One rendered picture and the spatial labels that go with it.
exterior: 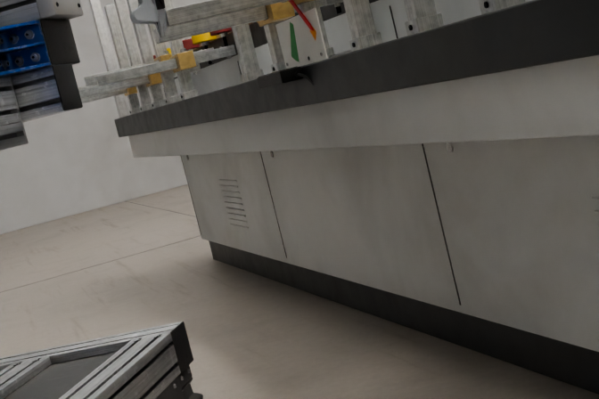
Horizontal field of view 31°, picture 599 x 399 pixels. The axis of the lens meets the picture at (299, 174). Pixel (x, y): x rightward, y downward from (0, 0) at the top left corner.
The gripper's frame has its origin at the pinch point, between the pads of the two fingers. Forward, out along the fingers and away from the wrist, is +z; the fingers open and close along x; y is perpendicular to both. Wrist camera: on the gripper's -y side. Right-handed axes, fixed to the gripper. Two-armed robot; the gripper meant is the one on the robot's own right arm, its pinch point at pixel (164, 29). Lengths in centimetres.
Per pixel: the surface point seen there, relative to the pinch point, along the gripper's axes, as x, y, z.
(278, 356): -64, -22, 83
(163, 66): -123, -24, 1
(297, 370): -46, -21, 83
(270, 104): -32.5, -26.4, 19.0
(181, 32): -23.5, -8.5, -0.4
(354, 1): 22.8, -29.4, 4.1
